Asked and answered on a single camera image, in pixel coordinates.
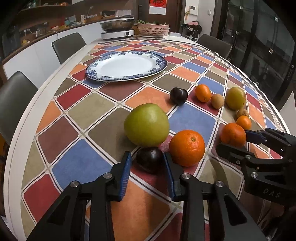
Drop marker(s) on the pink woven basket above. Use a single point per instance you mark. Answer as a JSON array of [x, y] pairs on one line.
[[153, 30]]

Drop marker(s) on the small brown kiwi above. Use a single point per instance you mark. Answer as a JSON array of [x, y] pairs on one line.
[[242, 112]]

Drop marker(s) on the blue white porcelain plate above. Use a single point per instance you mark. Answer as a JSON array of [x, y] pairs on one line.
[[125, 66]]

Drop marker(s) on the steel pot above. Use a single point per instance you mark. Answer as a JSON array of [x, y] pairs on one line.
[[118, 25]]

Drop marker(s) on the medium orange tangerine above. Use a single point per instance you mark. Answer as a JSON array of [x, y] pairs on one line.
[[233, 134]]

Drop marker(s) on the red door poster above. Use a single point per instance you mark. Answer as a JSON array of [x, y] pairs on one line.
[[157, 7]]

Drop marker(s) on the large orange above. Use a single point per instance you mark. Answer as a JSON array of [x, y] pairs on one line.
[[187, 148]]

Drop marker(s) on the dark plum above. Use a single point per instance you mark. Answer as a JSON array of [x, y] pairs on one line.
[[178, 95], [151, 160]]

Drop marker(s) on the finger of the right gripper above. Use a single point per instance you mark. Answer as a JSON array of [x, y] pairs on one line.
[[269, 137], [240, 156]]

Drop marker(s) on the oval orange tangerine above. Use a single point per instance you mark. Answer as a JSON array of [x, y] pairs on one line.
[[202, 92]]

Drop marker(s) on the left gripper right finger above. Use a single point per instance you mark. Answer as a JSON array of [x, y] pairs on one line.
[[228, 220]]

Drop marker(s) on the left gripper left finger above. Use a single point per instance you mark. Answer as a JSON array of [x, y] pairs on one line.
[[65, 219]]

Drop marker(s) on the yellow green pear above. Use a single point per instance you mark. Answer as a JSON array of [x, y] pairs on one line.
[[235, 98]]

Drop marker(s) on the grey chair far left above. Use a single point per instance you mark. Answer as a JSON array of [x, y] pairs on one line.
[[67, 46]]

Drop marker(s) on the grey chair near left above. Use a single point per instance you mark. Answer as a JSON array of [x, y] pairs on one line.
[[15, 96]]

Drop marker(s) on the green leafy vegetables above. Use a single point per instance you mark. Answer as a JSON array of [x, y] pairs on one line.
[[155, 23]]

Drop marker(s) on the grey chair right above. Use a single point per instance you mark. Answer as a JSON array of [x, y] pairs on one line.
[[215, 45]]

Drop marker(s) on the grey chair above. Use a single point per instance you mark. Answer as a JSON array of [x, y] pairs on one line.
[[67, 46], [15, 96], [215, 45]]

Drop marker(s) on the colourful checkered tablecloth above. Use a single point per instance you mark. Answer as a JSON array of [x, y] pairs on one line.
[[127, 95]]

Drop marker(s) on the small orange tangerine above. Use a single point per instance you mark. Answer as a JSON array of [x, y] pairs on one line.
[[245, 122]]

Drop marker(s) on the white induction cooker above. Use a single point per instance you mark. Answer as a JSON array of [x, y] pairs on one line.
[[117, 34]]

